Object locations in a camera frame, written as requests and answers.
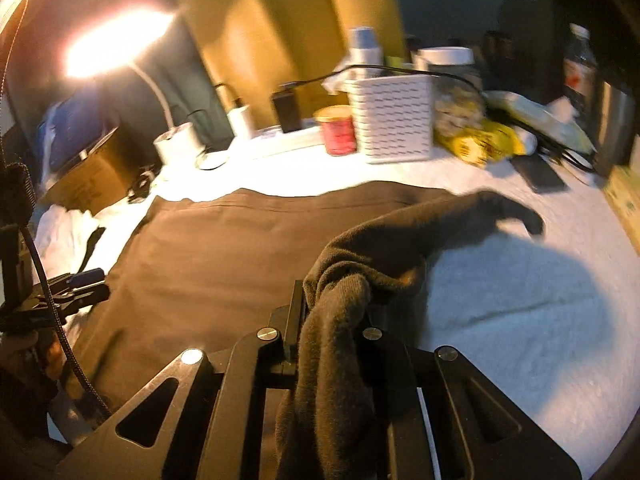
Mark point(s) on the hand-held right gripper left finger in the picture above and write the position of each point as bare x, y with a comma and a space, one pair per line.
294, 330

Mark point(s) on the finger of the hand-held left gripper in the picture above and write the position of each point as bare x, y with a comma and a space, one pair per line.
85, 296
87, 276

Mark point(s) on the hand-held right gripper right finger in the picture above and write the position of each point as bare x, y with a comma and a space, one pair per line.
385, 360

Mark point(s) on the dark brown shirt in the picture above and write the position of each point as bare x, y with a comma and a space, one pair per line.
225, 260

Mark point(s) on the person's left hand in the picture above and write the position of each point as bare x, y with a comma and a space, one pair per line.
25, 360

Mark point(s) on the cardboard box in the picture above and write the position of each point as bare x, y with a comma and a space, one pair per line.
95, 180

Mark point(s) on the white table cover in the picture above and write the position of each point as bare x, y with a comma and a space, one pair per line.
500, 310

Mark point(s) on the blue bag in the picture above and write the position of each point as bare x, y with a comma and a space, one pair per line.
75, 125

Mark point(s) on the white desk lamp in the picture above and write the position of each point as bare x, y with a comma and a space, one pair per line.
175, 142

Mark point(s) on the white power strip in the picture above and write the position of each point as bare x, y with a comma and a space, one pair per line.
280, 142

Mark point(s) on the red yellow can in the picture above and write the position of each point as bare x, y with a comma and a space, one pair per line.
337, 132

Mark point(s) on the white charger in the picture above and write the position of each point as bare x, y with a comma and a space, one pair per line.
243, 122

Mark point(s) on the black charger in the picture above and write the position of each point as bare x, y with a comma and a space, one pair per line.
287, 110

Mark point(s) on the white perforated basket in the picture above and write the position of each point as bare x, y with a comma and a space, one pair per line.
392, 120

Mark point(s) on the yellow snack packet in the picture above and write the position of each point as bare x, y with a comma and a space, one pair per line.
480, 145

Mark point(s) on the black phone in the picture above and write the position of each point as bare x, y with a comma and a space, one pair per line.
539, 172

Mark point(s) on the white tissue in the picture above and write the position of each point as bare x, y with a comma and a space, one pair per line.
340, 80

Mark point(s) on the glass jar white lid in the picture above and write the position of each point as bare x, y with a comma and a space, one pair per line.
457, 105

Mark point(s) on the white blue bottle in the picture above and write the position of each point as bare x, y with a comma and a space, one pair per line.
365, 50

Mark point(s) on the pale plastic packet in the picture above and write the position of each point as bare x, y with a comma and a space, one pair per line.
530, 110

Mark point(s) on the wide yellow curtain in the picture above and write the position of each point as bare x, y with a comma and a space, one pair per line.
280, 20

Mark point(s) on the steel cup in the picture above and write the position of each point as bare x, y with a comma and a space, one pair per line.
615, 130

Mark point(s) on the clear water bottle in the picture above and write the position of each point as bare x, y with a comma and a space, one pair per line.
580, 75

